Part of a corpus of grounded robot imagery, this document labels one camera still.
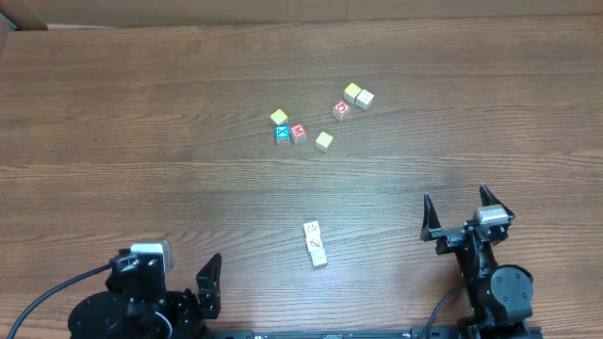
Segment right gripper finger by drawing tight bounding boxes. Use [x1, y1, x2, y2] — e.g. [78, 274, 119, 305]
[480, 184, 515, 219]
[420, 193, 442, 242]

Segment white leaf block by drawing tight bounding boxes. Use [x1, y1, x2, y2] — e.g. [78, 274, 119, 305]
[305, 234, 324, 252]

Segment green letter A block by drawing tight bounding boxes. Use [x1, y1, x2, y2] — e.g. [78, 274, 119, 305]
[310, 249, 328, 268]

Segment white ladybug block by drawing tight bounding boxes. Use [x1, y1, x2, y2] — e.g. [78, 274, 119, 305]
[303, 220, 320, 238]

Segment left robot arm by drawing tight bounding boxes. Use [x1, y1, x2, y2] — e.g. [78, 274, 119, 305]
[68, 250, 222, 339]

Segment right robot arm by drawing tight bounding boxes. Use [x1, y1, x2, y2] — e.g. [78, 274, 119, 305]
[414, 185, 543, 339]

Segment yellow block centre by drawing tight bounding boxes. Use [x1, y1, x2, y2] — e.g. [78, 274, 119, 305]
[315, 132, 334, 153]

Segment yellow block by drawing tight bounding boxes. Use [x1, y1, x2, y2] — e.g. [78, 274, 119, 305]
[269, 109, 288, 126]
[343, 82, 362, 105]
[315, 132, 334, 153]

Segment white block far right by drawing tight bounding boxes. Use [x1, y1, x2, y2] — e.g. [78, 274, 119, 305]
[355, 89, 375, 110]

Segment red letter block right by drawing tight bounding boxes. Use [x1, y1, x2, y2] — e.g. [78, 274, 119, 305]
[333, 100, 351, 121]

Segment yellow block far right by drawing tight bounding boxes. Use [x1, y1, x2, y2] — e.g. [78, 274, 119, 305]
[343, 82, 362, 105]

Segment red letter M block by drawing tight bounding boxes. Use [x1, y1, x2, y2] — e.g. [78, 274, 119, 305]
[289, 123, 307, 144]

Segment blue letter block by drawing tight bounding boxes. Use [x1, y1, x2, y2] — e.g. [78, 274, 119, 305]
[274, 124, 291, 144]

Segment yellow block left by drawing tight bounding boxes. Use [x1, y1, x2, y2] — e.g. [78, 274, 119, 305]
[269, 109, 288, 126]

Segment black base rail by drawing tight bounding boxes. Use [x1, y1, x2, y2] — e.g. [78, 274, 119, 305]
[202, 325, 467, 339]

